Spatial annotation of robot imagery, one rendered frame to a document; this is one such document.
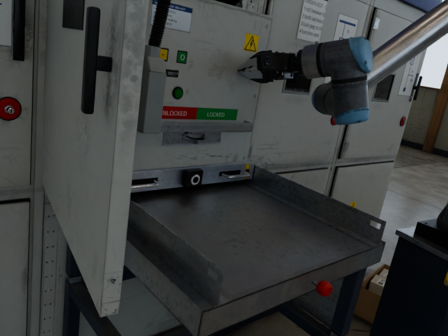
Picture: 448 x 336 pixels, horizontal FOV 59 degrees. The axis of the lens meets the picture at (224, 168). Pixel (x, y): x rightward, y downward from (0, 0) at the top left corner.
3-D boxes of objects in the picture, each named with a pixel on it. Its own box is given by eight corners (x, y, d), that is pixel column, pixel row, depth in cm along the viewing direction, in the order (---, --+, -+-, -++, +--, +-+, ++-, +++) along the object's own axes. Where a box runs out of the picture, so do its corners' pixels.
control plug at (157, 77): (161, 134, 96) (169, 59, 91) (143, 134, 93) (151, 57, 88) (145, 127, 101) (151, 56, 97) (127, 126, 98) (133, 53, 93)
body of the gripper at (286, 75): (275, 81, 121) (313, 77, 114) (261, 80, 114) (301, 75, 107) (274, 55, 120) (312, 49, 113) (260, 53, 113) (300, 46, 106)
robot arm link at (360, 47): (366, 77, 97) (364, 34, 95) (317, 82, 104) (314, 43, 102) (375, 73, 105) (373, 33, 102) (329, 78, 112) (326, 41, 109)
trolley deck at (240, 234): (380, 261, 108) (386, 241, 106) (197, 341, 67) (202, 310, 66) (222, 180, 156) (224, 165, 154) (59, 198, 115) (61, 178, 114)
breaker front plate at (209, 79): (248, 167, 135) (275, 19, 122) (115, 178, 103) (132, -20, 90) (245, 165, 136) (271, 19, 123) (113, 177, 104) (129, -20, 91)
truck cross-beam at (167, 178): (252, 179, 138) (255, 162, 136) (104, 196, 102) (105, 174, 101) (242, 174, 141) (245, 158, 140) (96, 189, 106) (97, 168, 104)
